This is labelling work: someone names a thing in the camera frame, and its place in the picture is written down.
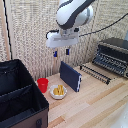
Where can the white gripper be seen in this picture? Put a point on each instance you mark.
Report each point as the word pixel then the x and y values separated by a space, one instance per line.
pixel 63 38

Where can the red plastic cup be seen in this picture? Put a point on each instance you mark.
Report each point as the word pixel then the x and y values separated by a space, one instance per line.
pixel 42 84

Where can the black toaster oven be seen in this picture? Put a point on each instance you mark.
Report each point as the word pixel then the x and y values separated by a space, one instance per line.
pixel 111 55

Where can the white round bowl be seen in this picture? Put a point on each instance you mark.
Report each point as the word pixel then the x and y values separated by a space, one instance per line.
pixel 53 94

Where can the black fabric storage box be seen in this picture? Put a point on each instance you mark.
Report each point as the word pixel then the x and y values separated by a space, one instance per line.
pixel 20 96

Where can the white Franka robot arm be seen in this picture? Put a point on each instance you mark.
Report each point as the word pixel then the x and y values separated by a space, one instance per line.
pixel 71 11

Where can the yellow food pieces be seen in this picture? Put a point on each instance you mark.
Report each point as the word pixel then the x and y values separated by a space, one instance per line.
pixel 59 90

